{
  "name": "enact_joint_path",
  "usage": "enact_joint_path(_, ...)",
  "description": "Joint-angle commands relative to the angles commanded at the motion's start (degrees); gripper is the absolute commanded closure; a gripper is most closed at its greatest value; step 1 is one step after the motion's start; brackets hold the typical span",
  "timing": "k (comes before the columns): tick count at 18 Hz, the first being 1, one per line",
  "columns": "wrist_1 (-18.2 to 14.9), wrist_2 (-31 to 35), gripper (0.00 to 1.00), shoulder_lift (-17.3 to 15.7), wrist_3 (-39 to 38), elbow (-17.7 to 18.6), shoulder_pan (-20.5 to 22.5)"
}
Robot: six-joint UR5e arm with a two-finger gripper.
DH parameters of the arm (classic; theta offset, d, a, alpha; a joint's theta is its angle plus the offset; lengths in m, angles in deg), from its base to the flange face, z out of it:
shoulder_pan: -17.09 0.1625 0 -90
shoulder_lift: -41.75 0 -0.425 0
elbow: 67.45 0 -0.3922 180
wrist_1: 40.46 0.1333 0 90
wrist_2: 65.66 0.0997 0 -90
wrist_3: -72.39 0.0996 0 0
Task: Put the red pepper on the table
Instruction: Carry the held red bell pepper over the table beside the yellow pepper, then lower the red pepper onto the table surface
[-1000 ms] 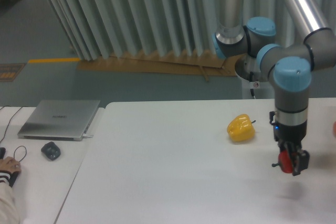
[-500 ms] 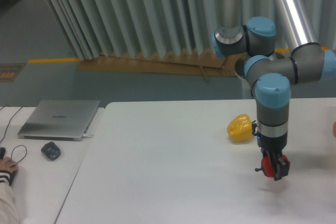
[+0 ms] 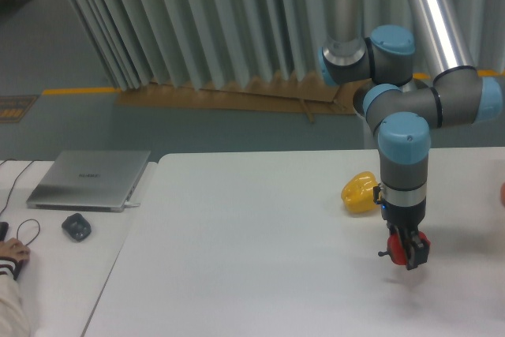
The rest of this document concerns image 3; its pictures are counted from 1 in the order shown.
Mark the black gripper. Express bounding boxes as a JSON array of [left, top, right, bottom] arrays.
[[373, 183, 428, 270]]

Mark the red bell pepper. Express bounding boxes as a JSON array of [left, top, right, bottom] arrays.
[[378, 239, 431, 267]]

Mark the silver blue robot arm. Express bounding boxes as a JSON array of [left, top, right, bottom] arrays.
[[318, 0, 503, 270]]

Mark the yellow bell pepper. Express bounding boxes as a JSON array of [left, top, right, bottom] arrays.
[[341, 171, 379, 215]]

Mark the person's hand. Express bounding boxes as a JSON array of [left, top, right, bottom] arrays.
[[0, 238, 31, 264]]

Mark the pink object at edge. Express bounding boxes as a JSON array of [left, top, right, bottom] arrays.
[[499, 183, 505, 206]]

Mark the brown cardboard sheet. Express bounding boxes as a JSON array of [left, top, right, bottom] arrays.
[[116, 73, 367, 122]]

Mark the silver closed laptop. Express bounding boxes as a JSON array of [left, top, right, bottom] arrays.
[[26, 150, 151, 212]]

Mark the pale green folding curtain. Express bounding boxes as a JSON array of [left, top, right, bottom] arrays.
[[69, 0, 504, 91]]

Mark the striped cuff cream sleeve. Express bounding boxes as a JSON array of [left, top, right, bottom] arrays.
[[1, 256, 31, 336]]

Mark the black device at edge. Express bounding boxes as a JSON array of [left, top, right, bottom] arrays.
[[0, 222, 9, 242]]

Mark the white laptop cable plug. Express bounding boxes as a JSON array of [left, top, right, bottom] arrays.
[[124, 200, 140, 209]]

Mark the black mouse cable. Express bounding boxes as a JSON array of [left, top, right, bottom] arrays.
[[0, 159, 48, 249]]

